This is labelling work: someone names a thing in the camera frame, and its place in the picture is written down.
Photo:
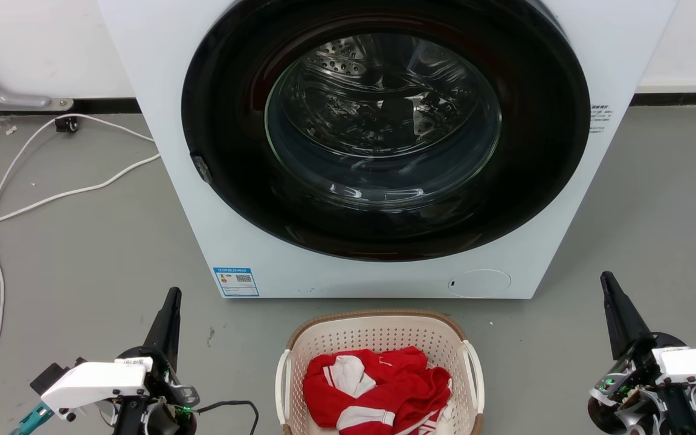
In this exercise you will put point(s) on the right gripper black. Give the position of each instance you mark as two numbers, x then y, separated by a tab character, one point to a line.
623	393

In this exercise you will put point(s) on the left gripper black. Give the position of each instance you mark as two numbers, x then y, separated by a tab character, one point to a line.
170	386

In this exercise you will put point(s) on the cream plastic laundry basket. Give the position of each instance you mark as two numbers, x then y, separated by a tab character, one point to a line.
378	332

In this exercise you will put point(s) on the blue energy label sticker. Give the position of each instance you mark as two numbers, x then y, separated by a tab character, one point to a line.
236	282

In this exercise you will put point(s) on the white front-load washing machine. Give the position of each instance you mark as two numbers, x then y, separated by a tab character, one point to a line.
203	241

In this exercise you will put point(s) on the round white filter cover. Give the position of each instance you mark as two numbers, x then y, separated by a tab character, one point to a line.
480	283

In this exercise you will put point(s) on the black round washer door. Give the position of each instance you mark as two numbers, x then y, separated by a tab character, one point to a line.
233	151

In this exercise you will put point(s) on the red and white garment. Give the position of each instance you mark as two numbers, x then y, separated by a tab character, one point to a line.
396	386

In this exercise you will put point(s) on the small printed text sticker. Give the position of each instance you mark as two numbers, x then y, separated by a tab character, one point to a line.
600	118

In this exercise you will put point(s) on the small black floor clip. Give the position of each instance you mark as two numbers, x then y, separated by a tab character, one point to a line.
66	124

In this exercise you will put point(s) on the black baseboard strip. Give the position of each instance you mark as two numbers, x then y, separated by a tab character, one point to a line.
106	106
686	99

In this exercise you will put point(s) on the steel washer drum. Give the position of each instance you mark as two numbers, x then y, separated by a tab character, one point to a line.
348	66

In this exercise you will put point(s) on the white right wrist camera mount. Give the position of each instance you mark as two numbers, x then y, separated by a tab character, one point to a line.
695	365

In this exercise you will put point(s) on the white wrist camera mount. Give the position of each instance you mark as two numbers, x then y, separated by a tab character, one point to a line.
97	380
695	365

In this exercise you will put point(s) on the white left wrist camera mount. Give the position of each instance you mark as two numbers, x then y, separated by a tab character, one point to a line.
97	380

